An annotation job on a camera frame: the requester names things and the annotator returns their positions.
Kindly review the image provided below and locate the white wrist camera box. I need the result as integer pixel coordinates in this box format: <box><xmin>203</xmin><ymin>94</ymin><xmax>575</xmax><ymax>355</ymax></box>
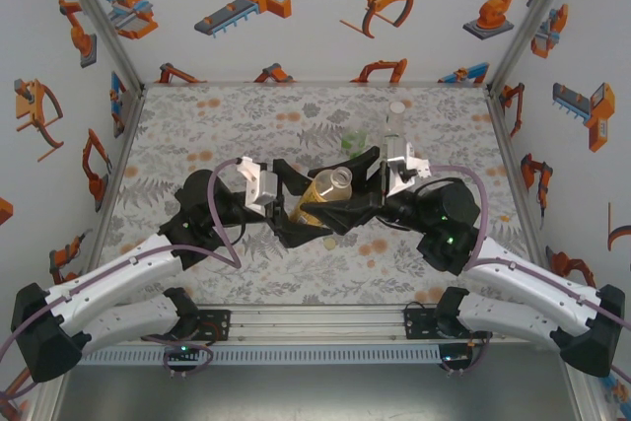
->
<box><xmin>236</xmin><ymin>157</ymin><xmax>278</xmax><ymax>214</ymax></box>
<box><xmin>384</xmin><ymin>140</ymin><xmax>431</xmax><ymax>195</ymax></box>

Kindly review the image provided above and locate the floral table mat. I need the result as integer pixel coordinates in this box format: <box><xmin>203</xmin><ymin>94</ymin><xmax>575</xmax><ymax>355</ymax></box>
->
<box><xmin>101</xmin><ymin>83</ymin><xmax>548</xmax><ymax>307</ymax></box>

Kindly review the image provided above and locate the short clear green-label bottle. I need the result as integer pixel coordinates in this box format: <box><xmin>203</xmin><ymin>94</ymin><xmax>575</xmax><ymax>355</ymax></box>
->
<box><xmin>341</xmin><ymin>127</ymin><xmax>369</xmax><ymax>161</ymax></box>

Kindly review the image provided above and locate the aluminium front rail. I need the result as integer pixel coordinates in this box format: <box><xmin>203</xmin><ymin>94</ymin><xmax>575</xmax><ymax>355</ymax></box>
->
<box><xmin>46</xmin><ymin>305</ymin><xmax>583</xmax><ymax>346</ymax></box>

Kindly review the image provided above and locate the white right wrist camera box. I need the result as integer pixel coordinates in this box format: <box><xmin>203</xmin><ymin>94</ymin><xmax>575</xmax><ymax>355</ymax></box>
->
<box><xmin>384</xmin><ymin>140</ymin><xmax>431</xmax><ymax>195</ymax></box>

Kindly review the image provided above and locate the slotted grey cable tray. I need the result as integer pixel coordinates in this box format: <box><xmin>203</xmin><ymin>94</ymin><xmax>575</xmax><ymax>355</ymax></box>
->
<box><xmin>66</xmin><ymin>345</ymin><xmax>440</xmax><ymax>367</ymax></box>

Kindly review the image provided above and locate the aluminium frame post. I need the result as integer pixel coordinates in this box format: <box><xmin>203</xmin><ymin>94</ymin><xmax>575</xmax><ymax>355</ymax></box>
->
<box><xmin>485</xmin><ymin>0</ymin><xmax>583</xmax><ymax>97</ymax></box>
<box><xmin>48</xmin><ymin>0</ymin><xmax>147</xmax><ymax>92</ymax></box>

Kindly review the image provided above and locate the yellow tea bottle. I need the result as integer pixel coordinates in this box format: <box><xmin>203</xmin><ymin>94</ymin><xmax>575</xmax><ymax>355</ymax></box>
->
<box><xmin>288</xmin><ymin>167</ymin><xmax>355</xmax><ymax>225</ymax></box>

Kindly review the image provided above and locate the aluminium side rail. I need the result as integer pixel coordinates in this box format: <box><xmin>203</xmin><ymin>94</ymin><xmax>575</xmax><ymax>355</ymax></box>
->
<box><xmin>485</xmin><ymin>90</ymin><xmax>553</xmax><ymax>304</ymax></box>
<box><xmin>93</xmin><ymin>88</ymin><xmax>147</xmax><ymax>304</ymax></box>

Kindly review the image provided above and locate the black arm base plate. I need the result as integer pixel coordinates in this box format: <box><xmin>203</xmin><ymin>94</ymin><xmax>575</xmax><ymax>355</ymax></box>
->
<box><xmin>141</xmin><ymin>310</ymin><xmax>232</xmax><ymax>342</ymax></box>
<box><xmin>402</xmin><ymin>296</ymin><xmax>448</xmax><ymax>341</ymax></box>

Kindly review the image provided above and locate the tall clear white-label bottle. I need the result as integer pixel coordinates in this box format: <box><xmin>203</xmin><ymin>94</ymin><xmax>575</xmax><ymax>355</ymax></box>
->
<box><xmin>383</xmin><ymin>101</ymin><xmax>406</xmax><ymax>146</ymax></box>

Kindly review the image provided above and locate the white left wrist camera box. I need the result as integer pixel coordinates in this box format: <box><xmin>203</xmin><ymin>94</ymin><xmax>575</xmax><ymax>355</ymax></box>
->
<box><xmin>236</xmin><ymin>157</ymin><xmax>278</xmax><ymax>214</ymax></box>

